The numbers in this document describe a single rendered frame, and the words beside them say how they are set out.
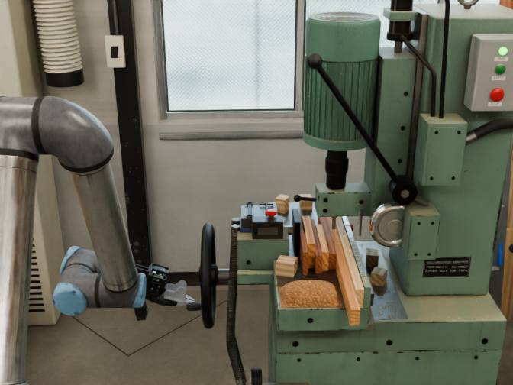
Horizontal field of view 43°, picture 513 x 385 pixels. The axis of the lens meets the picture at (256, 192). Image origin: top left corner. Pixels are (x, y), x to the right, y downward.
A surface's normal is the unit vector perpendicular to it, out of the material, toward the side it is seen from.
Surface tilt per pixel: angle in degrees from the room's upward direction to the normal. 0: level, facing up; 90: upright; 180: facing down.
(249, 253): 90
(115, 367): 0
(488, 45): 90
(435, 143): 90
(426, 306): 0
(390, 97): 90
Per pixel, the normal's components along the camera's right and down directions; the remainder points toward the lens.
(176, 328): 0.00, -0.91
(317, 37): -0.74, 0.27
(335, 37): -0.30, 0.37
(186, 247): 0.04, 0.39
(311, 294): 0.03, -0.41
